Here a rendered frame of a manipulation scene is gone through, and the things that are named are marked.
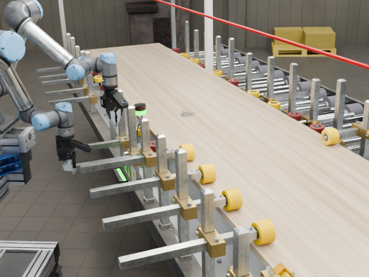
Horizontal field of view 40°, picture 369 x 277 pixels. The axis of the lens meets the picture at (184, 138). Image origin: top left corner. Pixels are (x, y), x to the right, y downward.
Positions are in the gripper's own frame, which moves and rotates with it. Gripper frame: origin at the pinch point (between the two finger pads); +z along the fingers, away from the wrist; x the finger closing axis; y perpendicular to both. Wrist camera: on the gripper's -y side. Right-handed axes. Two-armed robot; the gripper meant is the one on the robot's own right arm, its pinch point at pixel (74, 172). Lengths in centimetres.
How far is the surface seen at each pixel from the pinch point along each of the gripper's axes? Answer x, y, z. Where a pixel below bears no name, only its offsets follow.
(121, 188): 51, -12, -13
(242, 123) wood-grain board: -10, -95, -9
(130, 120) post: -2.3, -30.1, -22.4
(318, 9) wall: -554, -510, 7
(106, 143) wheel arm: -23.6, -21.0, -3.3
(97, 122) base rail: -103, -30, 12
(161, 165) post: 48, -30, -19
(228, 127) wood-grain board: -7, -86, -9
